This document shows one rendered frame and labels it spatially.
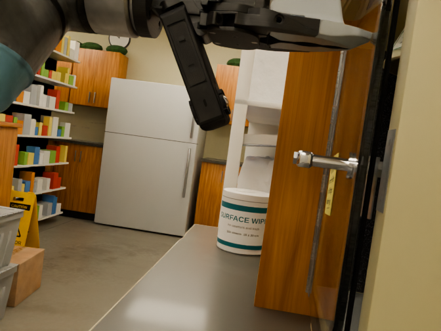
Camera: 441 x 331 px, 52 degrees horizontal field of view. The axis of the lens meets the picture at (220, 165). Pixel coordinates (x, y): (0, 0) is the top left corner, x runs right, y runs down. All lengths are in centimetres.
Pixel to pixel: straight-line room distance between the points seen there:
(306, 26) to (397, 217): 17
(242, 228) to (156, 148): 437
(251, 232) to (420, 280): 73
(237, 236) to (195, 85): 73
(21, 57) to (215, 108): 16
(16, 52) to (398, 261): 34
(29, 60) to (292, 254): 53
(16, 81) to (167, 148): 504
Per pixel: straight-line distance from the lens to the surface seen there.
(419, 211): 40
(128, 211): 557
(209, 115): 41
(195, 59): 41
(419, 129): 39
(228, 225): 111
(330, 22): 41
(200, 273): 92
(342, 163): 43
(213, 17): 40
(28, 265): 327
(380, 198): 40
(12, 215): 279
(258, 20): 39
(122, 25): 44
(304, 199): 75
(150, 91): 549
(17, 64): 38
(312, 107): 75
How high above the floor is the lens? 121
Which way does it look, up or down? 3 degrees down
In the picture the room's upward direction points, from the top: 8 degrees clockwise
